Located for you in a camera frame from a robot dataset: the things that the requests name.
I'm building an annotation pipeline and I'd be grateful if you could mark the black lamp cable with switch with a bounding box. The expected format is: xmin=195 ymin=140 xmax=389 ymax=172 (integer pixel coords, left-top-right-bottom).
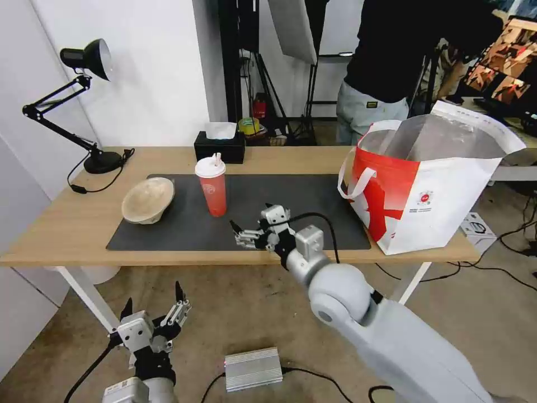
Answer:
xmin=67 ymin=147 xmax=136 ymax=195

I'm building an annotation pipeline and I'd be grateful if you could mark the person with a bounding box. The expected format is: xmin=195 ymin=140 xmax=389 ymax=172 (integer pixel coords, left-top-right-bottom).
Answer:
xmin=337 ymin=0 xmax=504 ymax=146

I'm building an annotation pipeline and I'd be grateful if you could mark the black tissue box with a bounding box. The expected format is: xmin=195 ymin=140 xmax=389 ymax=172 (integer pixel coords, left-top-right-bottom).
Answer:
xmin=194 ymin=122 xmax=246 ymax=165

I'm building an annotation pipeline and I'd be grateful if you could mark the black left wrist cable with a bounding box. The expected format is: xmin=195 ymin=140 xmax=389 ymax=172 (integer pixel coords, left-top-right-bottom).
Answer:
xmin=62 ymin=332 xmax=120 ymax=403

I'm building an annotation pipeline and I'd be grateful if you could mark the black tripod stand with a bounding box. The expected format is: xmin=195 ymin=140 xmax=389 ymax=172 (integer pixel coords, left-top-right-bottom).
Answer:
xmin=251 ymin=50 xmax=319 ymax=146

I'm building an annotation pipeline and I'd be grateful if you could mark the beige paper bowl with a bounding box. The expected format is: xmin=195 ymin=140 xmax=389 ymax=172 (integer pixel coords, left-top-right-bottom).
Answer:
xmin=121 ymin=177 xmax=175 ymax=226

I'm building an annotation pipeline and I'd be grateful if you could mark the red cup with white lid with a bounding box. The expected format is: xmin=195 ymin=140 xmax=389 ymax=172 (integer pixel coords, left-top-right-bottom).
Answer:
xmin=194 ymin=152 xmax=229 ymax=218

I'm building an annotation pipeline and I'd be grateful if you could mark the small white cardboard box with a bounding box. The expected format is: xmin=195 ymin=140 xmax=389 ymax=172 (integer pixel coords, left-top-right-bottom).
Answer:
xmin=460 ymin=212 xmax=497 ymax=249

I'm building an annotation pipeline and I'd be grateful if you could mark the silver power supply box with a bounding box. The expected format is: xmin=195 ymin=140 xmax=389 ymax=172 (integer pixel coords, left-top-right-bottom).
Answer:
xmin=224 ymin=346 xmax=282 ymax=393

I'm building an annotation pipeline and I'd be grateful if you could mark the black desk lamp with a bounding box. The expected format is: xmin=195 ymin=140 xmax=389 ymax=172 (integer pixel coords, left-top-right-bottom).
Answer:
xmin=22 ymin=38 xmax=123 ymax=174

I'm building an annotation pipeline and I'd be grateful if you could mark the black desk mat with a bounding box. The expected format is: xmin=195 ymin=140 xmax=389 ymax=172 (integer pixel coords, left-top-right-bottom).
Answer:
xmin=105 ymin=174 xmax=373 ymax=252

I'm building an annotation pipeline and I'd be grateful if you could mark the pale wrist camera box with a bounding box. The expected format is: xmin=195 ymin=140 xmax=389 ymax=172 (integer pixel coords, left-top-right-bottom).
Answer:
xmin=117 ymin=311 xmax=153 ymax=352
xmin=260 ymin=204 xmax=293 ymax=231

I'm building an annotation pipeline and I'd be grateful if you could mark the monitor with orange picture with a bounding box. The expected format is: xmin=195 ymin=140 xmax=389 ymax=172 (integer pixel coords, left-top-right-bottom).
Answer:
xmin=464 ymin=16 xmax=537 ymax=115

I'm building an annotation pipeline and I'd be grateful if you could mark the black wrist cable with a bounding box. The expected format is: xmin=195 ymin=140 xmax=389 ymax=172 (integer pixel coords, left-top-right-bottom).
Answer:
xmin=62 ymin=332 xmax=120 ymax=403
xmin=288 ymin=213 xmax=341 ymax=265

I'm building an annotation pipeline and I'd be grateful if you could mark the red and white takeout bag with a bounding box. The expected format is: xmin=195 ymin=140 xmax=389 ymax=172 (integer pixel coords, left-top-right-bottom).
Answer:
xmin=337 ymin=100 xmax=527 ymax=256

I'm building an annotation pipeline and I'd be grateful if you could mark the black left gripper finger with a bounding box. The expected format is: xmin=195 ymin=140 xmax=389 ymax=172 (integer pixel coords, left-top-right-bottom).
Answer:
xmin=161 ymin=280 xmax=195 ymax=335
xmin=119 ymin=297 xmax=134 ymax=326

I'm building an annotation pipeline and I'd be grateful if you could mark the yellow green tape roll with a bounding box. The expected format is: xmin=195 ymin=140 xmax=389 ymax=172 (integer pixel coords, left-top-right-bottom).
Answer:
xmin=238 ymin=118 xmax=262 ymax=137

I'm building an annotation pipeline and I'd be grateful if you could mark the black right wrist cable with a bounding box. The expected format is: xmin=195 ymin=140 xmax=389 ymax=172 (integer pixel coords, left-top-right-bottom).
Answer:
xmin=288 ymin=213 xmax=341 ymax=265

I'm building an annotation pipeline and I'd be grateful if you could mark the white softbox light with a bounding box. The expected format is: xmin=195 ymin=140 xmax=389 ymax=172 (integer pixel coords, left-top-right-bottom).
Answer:
xmin=267 ymin=0 xmax=318 ymax=65

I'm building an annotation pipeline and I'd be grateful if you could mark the black power supply cable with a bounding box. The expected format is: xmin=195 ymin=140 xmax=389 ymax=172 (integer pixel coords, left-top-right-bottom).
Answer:
xmin=200 ymin=365 xmax=397 ymax=403

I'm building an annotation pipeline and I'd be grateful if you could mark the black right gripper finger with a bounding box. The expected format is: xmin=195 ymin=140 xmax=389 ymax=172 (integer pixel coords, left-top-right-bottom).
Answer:
xmin=234 ymin=236 xmax=267 ymax=251
xmin=229 ymin=219 xmax=265 ymax=241

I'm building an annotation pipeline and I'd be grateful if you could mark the wooden table with white legs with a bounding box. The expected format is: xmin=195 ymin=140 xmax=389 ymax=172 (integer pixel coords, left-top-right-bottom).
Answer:
xmin=0 ymin=145 xmax=481 ymax=336

